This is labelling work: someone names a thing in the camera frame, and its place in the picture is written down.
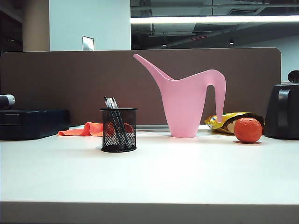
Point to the black gel pen clear cap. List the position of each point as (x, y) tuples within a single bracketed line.
[(110, 102), (114, 102), (106, 99)]

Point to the black mesh pen basket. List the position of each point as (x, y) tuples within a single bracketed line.
[(130, 142)]

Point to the pink plastic watering can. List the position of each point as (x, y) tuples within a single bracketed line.
[(183, 105)]

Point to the orange cloth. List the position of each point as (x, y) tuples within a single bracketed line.
[(90, 130)]

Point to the yellow potato chips bag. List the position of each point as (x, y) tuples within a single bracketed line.
[(216, 122)]

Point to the brown desk partition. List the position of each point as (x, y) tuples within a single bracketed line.
[(70, 81)]

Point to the red ceiling sign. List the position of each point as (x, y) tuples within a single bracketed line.
[(199, 37)]

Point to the orange round fruit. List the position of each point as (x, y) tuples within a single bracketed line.
[(248, 130)]

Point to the small black ceiling lamp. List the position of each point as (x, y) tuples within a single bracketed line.
[(231, 42)]

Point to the white ceiling light strip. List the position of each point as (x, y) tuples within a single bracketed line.
[(210, 19)]

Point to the black plastic case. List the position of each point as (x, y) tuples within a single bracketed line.
[(35, 124)]

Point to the black plastic kettle jug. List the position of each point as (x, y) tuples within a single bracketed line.
[(282, 116)]

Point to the grey white cylindrical tool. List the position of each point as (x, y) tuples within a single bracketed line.
[(5, 100)]

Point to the black round knob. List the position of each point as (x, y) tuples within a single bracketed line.
[(294, 75)]

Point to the metal wall plate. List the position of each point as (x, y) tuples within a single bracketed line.
[(88, 43)]

